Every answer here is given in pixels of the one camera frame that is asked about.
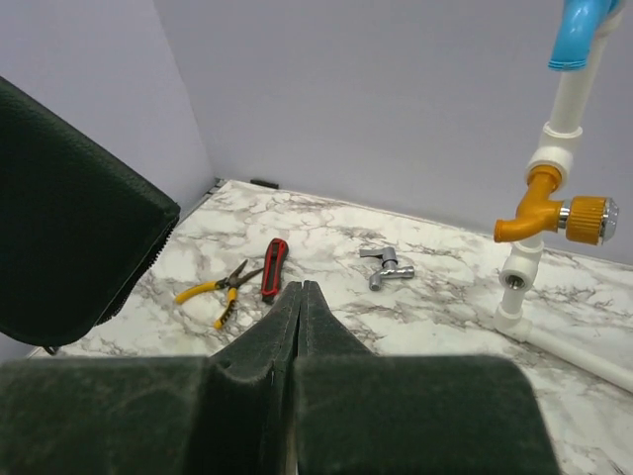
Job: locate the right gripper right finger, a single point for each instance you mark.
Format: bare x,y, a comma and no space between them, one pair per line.
360,413

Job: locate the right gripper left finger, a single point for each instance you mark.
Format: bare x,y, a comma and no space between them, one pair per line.
222,414

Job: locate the black zip tool case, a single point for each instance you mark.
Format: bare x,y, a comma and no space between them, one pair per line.
78,226

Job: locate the silver metal faucet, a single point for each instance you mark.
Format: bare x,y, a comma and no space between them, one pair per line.
390,268

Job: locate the red black utility knife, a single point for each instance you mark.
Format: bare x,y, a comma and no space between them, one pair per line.
274,259

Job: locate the orange faucet on pipe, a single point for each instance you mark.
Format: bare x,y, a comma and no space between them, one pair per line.
584,219

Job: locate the blue valve on pipe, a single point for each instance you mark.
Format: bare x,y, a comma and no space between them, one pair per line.
581,19

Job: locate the aluminium frame rail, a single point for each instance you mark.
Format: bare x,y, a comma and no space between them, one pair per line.
219,183

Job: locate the white PVC pipe frame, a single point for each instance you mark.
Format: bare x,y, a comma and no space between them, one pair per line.
557,146

